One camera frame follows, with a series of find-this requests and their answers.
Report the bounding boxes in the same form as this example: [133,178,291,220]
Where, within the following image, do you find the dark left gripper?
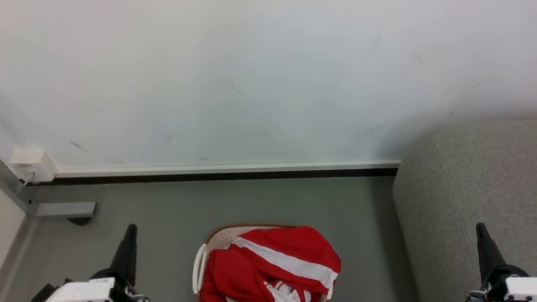
[89,225,148,302]

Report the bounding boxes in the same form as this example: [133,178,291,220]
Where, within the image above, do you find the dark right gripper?
[466,223,530,302]

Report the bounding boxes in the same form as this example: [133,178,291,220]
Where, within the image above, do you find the red and white garment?
[200,226,341,302]

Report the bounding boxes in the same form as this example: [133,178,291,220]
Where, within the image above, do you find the red white shorts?
[263,280,312,302]

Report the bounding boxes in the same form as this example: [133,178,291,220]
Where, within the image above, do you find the white plastic laundry basket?
[192,222,334,302]

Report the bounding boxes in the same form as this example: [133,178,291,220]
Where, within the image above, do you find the white and black baseboard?
[54,159,402,186]

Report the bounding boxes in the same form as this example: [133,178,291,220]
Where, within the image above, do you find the white wall power adapter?
[9,148,57,183]

